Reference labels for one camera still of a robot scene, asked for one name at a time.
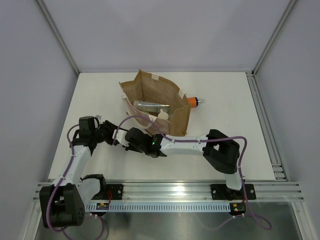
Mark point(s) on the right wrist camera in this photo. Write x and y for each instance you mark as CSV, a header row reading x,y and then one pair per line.
x,y
119,138

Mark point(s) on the left aluminium frame post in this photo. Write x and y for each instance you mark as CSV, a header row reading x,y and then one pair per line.
x,y
44,10

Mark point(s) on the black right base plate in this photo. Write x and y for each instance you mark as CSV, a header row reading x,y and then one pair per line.
x,y
220,191

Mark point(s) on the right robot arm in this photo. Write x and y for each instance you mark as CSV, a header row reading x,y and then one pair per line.
x,y
219,150

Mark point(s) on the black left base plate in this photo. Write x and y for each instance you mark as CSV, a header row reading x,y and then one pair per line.
x,y
114,190

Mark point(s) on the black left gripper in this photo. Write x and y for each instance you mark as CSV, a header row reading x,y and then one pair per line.
x,y
109,127

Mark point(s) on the aluminium front rail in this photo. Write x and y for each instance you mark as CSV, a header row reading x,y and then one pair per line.
x,y
200,191

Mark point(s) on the right side aluminium rail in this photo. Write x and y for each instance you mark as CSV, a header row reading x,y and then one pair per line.
x,y
278,167

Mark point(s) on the orange spray bottle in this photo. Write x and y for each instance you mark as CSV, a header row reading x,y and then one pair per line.
x,y
194,101

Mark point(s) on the white slotted cable duct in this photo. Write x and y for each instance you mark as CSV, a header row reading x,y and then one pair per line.
x,y
158,207

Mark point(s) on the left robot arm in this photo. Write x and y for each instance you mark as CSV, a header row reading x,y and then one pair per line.
x,y
63,202

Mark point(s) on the brown canvas tote bag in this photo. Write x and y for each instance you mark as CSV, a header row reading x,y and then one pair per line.
x,y
159,100

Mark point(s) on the right aluminium frame post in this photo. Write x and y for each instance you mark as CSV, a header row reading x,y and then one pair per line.
x,y
275,34

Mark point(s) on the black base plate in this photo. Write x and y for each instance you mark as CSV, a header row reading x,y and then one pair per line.
x,y
220,191
114,190

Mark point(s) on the aluminium rail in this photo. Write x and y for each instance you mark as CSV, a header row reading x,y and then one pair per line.
x,y
278,167
200,191

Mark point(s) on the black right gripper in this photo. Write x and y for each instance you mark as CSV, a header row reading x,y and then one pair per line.
x,y
131,147

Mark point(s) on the aluminium frame post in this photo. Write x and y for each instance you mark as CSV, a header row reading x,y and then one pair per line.
x,y
275,34
44,10

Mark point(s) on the beige pump bottle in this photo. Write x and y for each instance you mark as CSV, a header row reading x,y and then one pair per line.
x,y
163,115

